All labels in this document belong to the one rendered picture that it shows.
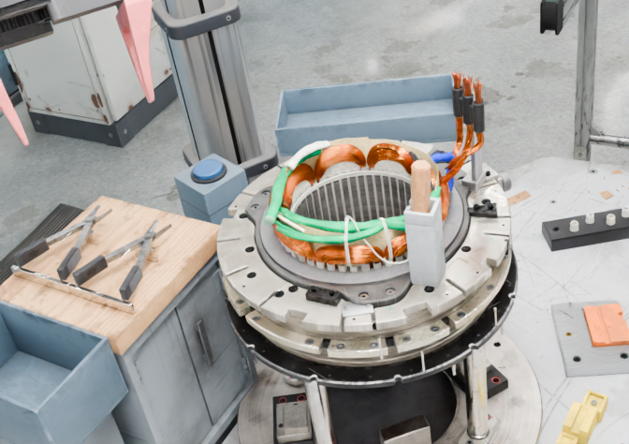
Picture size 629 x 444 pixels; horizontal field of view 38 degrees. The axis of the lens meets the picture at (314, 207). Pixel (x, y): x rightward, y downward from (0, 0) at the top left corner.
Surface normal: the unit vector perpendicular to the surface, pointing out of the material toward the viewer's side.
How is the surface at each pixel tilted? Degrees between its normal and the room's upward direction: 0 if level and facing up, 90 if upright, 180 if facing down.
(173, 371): 90
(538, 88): 0
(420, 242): 90
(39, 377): 0
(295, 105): 90
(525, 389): 0
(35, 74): 89
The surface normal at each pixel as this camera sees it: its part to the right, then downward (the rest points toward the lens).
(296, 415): -0.14, -0.79
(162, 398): 0.86, 0.20
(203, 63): 0.43, 0.49
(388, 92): -0.05, 0.61
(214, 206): 0.67, 0.36
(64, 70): -0.46, 0.65
